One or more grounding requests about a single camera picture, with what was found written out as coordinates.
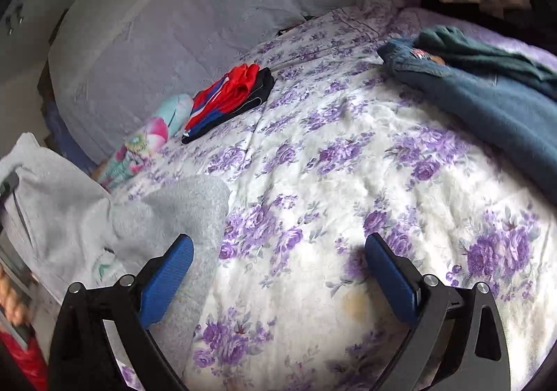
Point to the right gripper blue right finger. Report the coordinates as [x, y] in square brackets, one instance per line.
[396, 276]

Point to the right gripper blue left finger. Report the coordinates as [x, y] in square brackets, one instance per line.
[160, 279]

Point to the grey sweatpants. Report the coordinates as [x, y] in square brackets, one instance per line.
[68, 229]

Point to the folded teal floral blanket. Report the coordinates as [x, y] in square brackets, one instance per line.
[138, 149]

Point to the purple floral bedspread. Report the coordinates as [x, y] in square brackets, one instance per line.
[339, 151]

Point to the folded red blue shorts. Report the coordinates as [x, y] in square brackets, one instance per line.
[222, 97]

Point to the blue denim jeans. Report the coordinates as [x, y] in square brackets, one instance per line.
[502, 112]

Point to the folded black garment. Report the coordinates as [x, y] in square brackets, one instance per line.
[259, 95]

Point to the dark green garment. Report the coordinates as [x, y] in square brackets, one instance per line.
[463, 52]

